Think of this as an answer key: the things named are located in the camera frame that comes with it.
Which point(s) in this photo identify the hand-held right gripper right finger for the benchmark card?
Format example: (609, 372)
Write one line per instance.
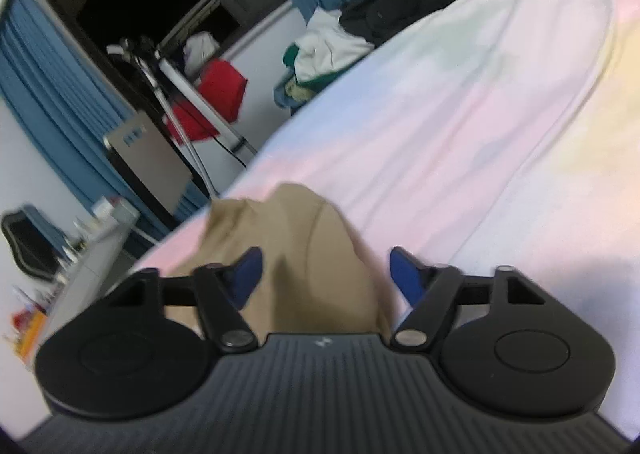
(407, 279)

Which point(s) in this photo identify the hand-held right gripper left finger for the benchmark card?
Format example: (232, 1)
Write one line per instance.
(246, 279)

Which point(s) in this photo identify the tan garment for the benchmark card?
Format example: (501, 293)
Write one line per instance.
(300, 259)

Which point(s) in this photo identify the beige panel black chair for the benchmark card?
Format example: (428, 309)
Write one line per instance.
(150, 163)

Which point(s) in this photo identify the white tissue box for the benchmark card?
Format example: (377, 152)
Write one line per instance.
(107, 206)

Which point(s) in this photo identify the white dresser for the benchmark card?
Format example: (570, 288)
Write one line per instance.
(87, 274)

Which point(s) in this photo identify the pastel tie-dye bed sheet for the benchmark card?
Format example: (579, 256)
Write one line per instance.
(475, 133)

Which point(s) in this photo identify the light blue garment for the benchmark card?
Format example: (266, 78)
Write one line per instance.
(287, 93)

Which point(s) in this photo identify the red garment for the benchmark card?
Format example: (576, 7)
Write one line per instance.
(225, 88)

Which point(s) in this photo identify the standing garment steamer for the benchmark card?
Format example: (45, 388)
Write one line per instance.
(185, 88)

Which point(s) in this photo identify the green garment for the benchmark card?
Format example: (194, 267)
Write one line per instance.
(325, 78)

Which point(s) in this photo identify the wavy vanity mirror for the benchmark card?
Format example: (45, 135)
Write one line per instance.
(25, 244)

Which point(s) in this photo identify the white hanging garment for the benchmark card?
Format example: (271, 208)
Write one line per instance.
(200, 51)

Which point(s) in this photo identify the white crumpled garment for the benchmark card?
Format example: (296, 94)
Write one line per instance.
(330, 46)

